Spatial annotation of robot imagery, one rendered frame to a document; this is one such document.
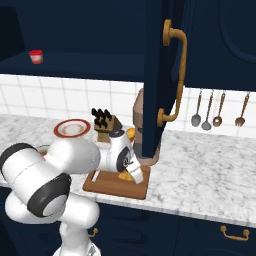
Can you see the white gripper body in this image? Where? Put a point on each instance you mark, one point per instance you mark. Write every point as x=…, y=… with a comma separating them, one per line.
x=136, y=171

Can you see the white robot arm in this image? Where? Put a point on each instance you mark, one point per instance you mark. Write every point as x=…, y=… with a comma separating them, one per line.
x=40, y=180

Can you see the golden croissant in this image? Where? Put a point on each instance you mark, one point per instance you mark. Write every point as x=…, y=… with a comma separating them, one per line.
x=125, y=175

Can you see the brown wooden cutting board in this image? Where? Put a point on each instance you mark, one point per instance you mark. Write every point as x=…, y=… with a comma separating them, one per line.
x=113, y=186

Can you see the navy base cabinet drawer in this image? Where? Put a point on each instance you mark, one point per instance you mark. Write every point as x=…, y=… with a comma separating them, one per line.
x=136, y=230
x=213, y=240

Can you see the navy open cabinet door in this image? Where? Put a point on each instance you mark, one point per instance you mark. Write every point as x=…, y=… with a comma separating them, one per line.
x=159, y=83

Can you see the red jam jar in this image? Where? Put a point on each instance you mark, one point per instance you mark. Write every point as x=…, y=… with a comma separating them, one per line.
x=36, y=57

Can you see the navy closed cabinet door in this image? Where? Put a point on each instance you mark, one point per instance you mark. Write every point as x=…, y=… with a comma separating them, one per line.
x=223, y=40

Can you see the orange pastry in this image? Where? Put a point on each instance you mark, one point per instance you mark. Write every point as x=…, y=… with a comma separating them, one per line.
x=131, y=133

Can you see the wooden knife block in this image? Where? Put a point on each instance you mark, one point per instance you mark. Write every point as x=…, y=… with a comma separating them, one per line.
x=107, y=126

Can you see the brown countertop appliance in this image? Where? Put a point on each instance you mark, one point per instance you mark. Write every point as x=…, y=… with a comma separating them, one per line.
x=138, y=116

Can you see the red rimmed white plate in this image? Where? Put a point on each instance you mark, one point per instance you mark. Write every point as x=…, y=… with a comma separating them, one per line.
x=72, y=128

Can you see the silver hanging spoon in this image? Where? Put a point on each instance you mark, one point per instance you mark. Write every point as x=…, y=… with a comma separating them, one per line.
x=206, y=125
x=196, y=119

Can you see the copper hanging ladle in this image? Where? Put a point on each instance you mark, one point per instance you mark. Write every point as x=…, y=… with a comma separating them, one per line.
x=217, y=120

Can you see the copper hanging fork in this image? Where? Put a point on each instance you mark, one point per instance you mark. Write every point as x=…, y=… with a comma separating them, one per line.
x=239, y=120

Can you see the navy wall cabinet shelf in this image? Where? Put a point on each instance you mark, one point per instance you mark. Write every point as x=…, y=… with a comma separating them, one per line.
x=83, y=36

